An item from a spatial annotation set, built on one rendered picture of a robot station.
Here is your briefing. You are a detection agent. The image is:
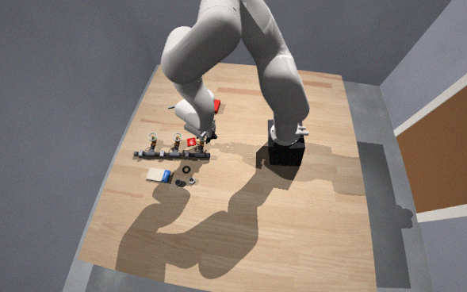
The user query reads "red flat block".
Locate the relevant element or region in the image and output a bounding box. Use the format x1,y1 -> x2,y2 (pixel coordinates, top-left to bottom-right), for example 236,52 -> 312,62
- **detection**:
214,99 -> 220,114

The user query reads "grey pipe manifold with three valves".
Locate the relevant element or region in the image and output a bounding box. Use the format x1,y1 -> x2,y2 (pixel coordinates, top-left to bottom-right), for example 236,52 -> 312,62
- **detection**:
133,133 -> 210,159

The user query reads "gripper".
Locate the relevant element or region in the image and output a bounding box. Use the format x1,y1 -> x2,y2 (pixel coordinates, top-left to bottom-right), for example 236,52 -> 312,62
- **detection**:
205,122 -> 217,144

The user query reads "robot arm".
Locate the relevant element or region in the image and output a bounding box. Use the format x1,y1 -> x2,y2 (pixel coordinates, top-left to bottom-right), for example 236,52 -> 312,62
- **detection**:
161,0 -> 310,146

